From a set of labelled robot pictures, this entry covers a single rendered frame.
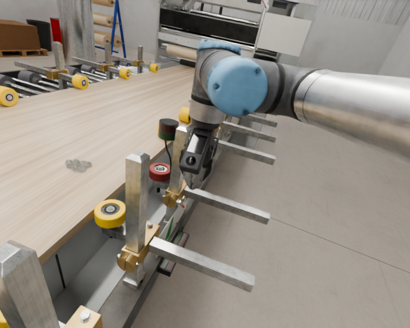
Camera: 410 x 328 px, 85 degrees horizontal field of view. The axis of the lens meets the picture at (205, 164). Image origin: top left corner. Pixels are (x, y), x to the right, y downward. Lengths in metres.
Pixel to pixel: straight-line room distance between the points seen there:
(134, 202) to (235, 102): 0.29
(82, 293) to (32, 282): 0.53
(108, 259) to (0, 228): 0.36
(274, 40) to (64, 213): 2.60
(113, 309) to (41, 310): 0.37
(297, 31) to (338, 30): 6.43
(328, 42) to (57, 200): 8.98
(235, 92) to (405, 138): 0.22
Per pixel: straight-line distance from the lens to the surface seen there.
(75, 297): 0.87
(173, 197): 0.77
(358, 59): 9.35
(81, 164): 0.85
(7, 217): 0.72
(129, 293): 0.75
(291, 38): 2.86
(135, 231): 0.57
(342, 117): 0.33
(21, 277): 0.33
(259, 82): 0.38
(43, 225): 0.67
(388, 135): 0.29
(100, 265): 0.91
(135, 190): 0.49
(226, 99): 0.37
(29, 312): 0.38
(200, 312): 1.53
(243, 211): 0.80
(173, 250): 0.65
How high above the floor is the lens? 1.36
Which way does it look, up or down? 31 degrees down
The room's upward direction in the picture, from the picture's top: 12 degrees clockwise
